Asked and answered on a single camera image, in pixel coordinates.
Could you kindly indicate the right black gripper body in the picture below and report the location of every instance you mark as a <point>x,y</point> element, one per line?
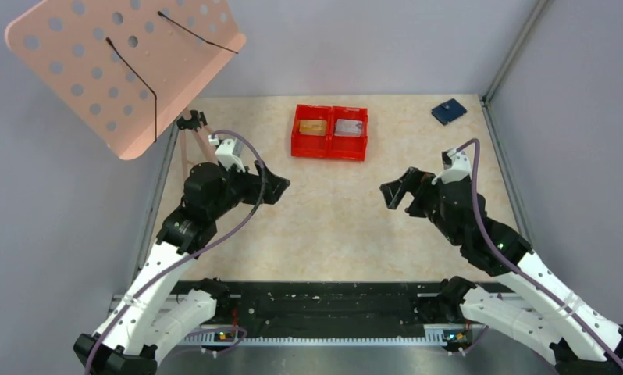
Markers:
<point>425,202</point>

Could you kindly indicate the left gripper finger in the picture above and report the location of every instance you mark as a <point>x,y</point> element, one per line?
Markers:
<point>266,174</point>
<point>274,189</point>

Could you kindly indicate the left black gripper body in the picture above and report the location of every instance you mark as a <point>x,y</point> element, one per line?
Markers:
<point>239,186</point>

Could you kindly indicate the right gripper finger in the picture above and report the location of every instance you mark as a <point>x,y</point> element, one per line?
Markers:
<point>394,191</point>
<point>411,179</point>

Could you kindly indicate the navy blue card holder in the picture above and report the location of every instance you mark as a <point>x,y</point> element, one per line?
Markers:
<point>448,111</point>

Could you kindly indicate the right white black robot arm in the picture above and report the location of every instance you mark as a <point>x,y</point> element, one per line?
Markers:
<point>557,325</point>

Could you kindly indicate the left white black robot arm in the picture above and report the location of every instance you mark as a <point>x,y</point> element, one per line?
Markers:
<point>135,338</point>

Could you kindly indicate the gold card in bin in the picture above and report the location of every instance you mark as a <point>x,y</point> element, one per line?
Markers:
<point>312,127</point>

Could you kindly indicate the silver card in bin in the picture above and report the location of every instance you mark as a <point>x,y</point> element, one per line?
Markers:
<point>348,128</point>

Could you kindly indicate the right red plastic bin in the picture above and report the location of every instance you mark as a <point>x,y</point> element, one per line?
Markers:
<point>347,148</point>

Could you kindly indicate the red plastic bin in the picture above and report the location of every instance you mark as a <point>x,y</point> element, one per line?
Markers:
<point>305,145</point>
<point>347,148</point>

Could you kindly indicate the left red plastic bin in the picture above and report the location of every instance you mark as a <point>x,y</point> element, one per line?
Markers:
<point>305,145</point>

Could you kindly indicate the pink tripod stand legs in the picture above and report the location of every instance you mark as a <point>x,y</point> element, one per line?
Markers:
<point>195,124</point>

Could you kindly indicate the pink perforated music stand desk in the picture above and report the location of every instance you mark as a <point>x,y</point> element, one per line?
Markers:
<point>128,69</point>

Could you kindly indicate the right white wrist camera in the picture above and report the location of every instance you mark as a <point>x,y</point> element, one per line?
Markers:
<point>456,166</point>

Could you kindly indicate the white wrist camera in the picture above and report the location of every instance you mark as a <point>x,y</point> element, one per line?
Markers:
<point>228,152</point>
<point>456,166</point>

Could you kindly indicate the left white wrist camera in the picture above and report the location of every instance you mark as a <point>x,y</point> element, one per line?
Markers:
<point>228,152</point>

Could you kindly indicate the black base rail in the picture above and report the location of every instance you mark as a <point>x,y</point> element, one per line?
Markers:
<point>278,313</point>

